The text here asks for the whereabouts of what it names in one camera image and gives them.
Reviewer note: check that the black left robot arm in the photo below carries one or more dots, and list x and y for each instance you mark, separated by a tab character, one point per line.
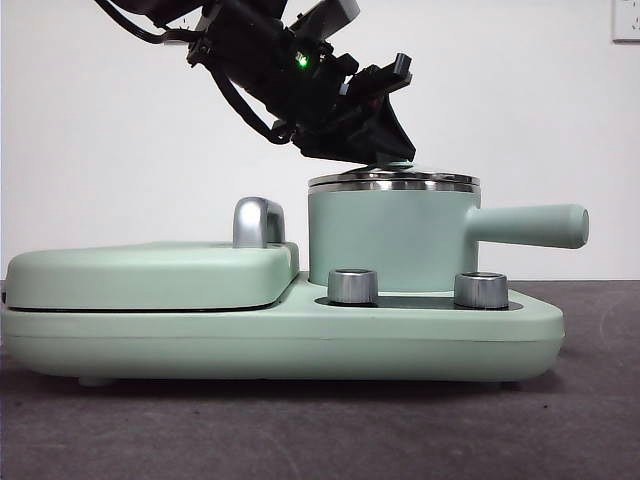
260	65

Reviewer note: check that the silver control knob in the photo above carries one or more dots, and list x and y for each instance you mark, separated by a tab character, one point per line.
352	287
481	290

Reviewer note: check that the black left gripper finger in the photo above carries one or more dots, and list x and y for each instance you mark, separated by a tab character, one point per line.
375	140

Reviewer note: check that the green breakfast machine base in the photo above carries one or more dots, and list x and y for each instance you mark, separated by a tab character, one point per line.
280	345

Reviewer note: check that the glass lid with green knob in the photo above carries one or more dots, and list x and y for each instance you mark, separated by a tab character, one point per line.
430	176

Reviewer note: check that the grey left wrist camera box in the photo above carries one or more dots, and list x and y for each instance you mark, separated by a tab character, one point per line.
325	17

